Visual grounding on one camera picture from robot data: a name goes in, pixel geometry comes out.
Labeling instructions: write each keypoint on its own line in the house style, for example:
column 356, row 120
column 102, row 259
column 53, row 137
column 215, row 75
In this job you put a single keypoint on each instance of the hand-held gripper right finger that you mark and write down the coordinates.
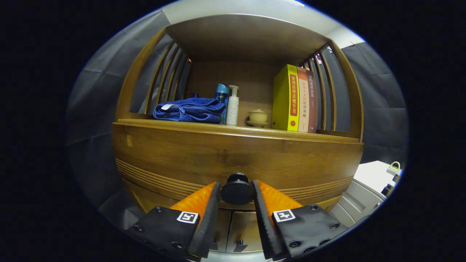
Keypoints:
column 264, row 222

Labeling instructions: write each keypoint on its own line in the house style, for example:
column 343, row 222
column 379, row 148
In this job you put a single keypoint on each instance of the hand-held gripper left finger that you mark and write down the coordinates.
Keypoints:
column 207, row 222

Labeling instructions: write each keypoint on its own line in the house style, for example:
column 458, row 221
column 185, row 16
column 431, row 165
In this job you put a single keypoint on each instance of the wooden drawer with black knob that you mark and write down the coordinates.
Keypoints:
column 218, row 156

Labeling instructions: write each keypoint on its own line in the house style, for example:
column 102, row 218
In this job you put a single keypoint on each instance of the wooden cabinet door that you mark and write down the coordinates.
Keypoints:
column 222, row 229
column 244, row 229

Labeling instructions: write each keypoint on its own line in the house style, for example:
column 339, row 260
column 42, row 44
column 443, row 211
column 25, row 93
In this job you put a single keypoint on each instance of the wooden countertop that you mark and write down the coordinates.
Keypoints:
column 255, row 130

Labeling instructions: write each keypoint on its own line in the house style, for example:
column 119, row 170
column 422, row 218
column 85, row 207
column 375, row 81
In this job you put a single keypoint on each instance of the wooden cabinet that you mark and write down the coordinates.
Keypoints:
column 247, row 40

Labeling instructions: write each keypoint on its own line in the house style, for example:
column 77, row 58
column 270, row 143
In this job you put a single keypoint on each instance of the beige lidded teacup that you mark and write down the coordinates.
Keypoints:
column 257, row 116

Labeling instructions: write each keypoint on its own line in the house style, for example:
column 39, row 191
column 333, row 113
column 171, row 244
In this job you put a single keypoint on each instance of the white side table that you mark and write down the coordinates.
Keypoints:
column 367, row 182

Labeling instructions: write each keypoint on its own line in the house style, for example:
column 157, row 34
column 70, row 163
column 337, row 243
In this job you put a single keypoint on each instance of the blue folded towel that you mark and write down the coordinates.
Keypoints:
column 189, row 111

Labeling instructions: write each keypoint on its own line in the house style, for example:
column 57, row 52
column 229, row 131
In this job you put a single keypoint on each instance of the white pump bottle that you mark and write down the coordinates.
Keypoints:
column 232, row 109

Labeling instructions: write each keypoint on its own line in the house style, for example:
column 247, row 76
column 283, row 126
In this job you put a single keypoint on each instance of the yellow book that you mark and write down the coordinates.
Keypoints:
column 282, row 98

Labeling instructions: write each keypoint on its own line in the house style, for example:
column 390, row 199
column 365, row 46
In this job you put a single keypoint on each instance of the orange and white book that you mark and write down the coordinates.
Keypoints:
column 303, row 102

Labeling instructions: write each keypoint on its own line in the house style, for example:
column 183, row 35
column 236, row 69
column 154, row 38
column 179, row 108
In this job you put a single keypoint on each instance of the brown book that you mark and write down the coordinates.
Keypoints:
column 313, row 105

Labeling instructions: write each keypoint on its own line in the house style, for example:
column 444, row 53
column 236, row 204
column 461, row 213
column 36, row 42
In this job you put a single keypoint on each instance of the teal blue bottle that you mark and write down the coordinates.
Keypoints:
column 221, row 92

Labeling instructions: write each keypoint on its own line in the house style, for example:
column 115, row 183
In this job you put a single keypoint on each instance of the green and white object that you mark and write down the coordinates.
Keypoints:
column 394, row 169

